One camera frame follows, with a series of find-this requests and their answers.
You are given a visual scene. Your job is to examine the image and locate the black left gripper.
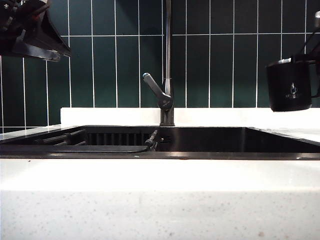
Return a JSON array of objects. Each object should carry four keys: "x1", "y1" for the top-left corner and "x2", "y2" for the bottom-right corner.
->
[{"x1": 0, "y1": 0, "x2": 73, "y2": 63}]

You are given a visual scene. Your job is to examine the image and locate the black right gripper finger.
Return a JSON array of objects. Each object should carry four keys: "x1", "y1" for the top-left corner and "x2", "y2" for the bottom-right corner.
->
[{"x1": 290, "y1": 52, "x2": 320, "y2": 66}]

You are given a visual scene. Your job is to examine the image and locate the black mug with steel rim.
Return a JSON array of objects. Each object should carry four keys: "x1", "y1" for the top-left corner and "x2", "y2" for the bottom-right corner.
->
[{"x1": 265, "y1": 56, "x2": 320, "y2": 113}]

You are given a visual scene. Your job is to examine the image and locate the dark faucet lever handle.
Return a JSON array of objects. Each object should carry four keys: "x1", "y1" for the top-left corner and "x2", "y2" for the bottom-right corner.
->
[{"x1": 141, "y1": 72, "x2": 174, "y2": 111}]

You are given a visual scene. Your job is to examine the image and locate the black sink drain rack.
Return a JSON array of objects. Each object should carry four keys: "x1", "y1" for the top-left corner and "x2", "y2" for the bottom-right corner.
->
[{"x1": 23, "y1": 129, "x2": 160, "y2": 154}]

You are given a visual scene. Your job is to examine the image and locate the dark metal faucet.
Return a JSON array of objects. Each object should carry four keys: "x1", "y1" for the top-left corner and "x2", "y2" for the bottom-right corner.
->
[{"x1": 159, "y1": 0, "x2": 175, "y2": 127}]

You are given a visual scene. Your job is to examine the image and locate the black kitchen sink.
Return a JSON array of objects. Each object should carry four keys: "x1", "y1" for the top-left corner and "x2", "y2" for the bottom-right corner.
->
[{"x1": 0, "y1": 124, "x2": 320, "y2": 161}]

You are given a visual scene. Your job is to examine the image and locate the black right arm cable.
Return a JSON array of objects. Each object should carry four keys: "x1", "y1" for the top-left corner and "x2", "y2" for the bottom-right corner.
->
[{"x1": 299, "y1": 26, "x2": 320, "y2": 56}]

